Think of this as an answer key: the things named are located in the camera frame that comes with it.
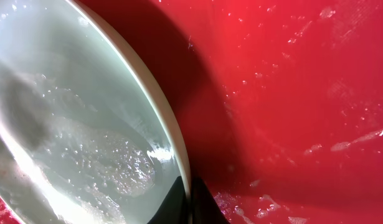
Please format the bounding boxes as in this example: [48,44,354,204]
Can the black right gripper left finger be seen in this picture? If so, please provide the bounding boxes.
[148,176,189,224]

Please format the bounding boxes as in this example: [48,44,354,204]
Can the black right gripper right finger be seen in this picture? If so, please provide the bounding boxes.
[191,177,230,224]

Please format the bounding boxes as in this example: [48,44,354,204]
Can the light blue plate back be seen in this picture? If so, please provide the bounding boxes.
[0,1,191,223]

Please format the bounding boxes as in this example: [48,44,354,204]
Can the red plastic tray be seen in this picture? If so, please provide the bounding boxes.
[0,0,383,224]

